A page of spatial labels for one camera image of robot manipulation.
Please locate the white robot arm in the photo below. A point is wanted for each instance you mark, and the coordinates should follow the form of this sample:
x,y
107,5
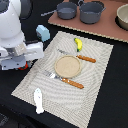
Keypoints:
x,y
11,12

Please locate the yellow toy banana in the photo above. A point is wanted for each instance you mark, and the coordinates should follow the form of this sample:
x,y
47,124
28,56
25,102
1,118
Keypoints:
x,y
79,44

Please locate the knife with wooden handle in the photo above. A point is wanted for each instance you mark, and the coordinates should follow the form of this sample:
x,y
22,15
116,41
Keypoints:
x,y
78,56

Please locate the round beige plate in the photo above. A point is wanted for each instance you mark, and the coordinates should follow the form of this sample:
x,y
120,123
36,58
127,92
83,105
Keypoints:
x,y
67,66

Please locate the beige bowl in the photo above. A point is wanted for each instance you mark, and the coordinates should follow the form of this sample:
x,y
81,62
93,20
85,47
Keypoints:
x,y
122,14

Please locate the grey pot with lid handles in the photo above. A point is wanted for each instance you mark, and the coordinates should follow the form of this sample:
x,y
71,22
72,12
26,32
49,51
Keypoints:
x,y
90,12

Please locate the fork with wooden handle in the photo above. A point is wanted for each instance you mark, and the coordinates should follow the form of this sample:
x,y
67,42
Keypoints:
x,y
70,82

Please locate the woven beige placemat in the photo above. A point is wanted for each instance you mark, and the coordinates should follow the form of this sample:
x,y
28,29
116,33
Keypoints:
x,y
71,104

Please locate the grey saucepan with handle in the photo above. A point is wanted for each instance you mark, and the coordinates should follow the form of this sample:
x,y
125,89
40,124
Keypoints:
x,y
65,10

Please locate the red toy tomato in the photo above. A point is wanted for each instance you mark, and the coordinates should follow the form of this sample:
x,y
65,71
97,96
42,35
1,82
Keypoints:
x,y
24,67

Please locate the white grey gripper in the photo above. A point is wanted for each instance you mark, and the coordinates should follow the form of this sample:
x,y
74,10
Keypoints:
x,y
12,57

